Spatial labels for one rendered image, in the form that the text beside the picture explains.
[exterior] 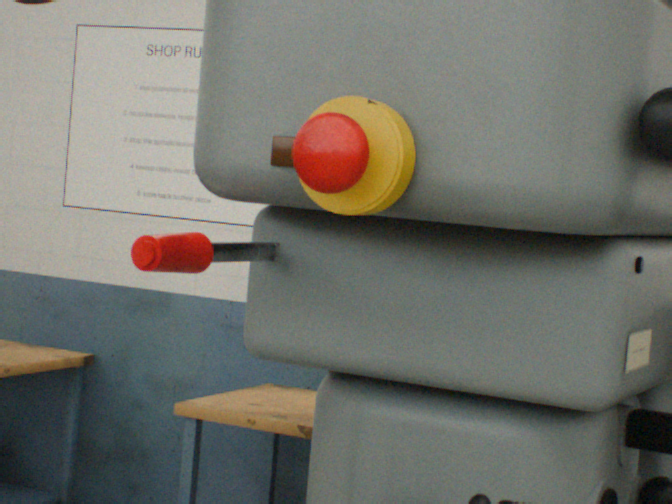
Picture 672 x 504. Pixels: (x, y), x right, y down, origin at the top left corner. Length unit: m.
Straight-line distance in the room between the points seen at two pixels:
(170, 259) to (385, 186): 0.12
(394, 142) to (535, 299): 0.15
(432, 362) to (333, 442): 0.11
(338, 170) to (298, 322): 0.19
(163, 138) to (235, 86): 5.28
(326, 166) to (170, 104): 5.37
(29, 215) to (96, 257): 0.43
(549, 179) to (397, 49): 0.10
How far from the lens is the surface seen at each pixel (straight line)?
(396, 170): 0.66
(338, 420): 0.85
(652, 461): 0.98
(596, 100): 0.67
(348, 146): 0.64
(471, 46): 0.67
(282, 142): 0.71
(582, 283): 0.75
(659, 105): 0.67
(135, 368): 6.09
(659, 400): 0.98
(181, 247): 0.71
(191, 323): 5.91
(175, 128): 5.98
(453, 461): 0.82
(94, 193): 6.21
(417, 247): 0.78
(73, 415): 6.14
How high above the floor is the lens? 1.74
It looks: 3 degrees down
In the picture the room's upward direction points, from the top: 5 degrees clockwise
